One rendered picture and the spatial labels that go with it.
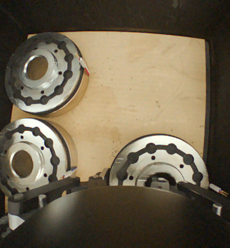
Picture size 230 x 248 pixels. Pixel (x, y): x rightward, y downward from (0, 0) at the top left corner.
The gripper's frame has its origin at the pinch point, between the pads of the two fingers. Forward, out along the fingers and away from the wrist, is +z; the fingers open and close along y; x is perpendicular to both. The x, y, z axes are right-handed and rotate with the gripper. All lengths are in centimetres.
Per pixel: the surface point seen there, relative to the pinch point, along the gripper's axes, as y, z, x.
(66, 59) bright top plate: -7.2, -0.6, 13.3
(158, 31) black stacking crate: 3.8, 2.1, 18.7
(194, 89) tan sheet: 8.1, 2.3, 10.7
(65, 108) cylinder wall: -7.6, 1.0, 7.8
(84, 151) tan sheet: -5.5, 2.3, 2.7
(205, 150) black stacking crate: 9.7, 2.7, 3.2
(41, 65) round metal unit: -11.2, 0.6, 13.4
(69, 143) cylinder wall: -6.8, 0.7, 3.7
